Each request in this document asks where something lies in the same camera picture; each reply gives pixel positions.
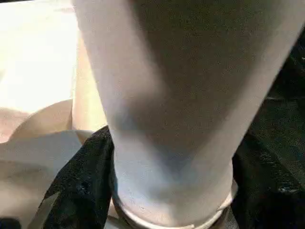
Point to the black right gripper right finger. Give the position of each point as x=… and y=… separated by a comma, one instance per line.
x=262, y=190

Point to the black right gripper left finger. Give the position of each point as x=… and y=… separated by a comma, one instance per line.
x=81, y=181

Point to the white plastic table top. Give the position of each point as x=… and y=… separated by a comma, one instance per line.
x=35, y=71

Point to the white plastic table leg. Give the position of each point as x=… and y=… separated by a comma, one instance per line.
x=178, y=83

